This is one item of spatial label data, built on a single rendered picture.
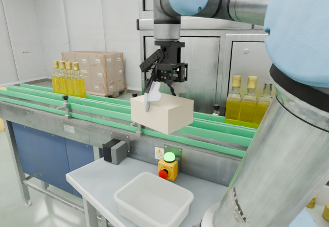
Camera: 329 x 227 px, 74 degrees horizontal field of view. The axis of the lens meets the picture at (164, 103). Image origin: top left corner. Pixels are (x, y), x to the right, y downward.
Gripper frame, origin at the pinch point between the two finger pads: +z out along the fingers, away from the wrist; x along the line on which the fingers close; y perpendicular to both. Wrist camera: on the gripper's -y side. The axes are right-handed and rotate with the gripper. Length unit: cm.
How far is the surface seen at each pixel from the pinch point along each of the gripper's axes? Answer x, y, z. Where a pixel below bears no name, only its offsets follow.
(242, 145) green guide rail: 24.0, 17.9, 17.0
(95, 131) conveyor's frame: 3, -49, 26
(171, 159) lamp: 10.4, -4.4, 26.1
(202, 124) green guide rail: 26.2, -0.7, 14.9
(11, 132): -17, -130, 46
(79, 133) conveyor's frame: 0, -60, 30
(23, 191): -18, -129, 96
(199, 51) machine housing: 45.0, -16.4, -13.5
